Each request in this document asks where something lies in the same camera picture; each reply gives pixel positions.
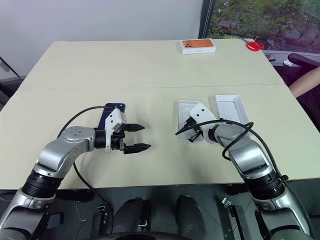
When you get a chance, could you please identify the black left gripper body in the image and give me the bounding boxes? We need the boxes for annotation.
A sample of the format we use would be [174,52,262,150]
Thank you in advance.
[111,126,127,152]

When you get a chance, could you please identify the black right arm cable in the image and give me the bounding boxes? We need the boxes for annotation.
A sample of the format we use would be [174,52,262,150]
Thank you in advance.
[174,119,289,181]

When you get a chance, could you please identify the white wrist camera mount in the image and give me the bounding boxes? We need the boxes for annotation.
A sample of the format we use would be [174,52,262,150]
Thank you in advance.
[188,102,216,126]
[103,107,129,153]

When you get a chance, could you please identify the white phone box lid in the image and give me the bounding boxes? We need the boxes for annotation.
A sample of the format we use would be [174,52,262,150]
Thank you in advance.
[215,94,254,138]

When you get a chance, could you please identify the red handled scissors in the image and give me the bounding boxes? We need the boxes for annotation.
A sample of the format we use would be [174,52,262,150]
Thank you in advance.
[240,37,265,53]

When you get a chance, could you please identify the black window frame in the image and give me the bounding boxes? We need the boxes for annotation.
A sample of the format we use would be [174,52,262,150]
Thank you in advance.
[199,0,217,40]

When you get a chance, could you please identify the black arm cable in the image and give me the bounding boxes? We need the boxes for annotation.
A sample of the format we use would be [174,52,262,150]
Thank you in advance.
[56,105,115,229]
[174,119,289,181]

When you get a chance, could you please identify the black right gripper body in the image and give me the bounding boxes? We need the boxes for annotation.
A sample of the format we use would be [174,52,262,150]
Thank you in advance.
[189,119,204,137]

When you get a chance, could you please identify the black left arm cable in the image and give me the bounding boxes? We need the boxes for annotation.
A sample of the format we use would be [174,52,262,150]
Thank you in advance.
[56,105,115,229]

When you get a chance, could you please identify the white phone box base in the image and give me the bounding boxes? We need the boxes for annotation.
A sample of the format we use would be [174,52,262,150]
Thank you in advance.
[177,99,214,145]

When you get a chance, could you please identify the black metal bracket strap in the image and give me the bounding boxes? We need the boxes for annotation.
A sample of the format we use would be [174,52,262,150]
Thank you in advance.
[221,197,247,240]

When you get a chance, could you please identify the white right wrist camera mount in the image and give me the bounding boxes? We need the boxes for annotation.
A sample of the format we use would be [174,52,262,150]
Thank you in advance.
[188,102,216,126]

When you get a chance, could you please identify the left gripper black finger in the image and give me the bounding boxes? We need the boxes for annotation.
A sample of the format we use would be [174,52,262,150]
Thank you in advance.
[123,123,146,133]
[123,143,152,155]

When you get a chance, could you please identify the seated person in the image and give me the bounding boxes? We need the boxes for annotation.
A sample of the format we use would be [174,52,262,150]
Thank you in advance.
[288,67,320,131]

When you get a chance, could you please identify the white box with orange phone print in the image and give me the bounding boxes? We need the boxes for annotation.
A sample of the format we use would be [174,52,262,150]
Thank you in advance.
[179,38,217,55]

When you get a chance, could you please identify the dark blue phone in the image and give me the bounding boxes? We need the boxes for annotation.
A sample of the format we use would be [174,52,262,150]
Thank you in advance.
[95,102,126,131]

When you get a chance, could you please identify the dark rounded robot foot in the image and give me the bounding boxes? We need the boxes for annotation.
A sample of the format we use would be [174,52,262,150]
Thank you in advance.
[175,194,209,240]
[112,196,152,235]

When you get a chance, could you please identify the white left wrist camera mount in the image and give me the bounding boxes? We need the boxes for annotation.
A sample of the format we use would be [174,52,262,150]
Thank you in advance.
[103,107,129,153]

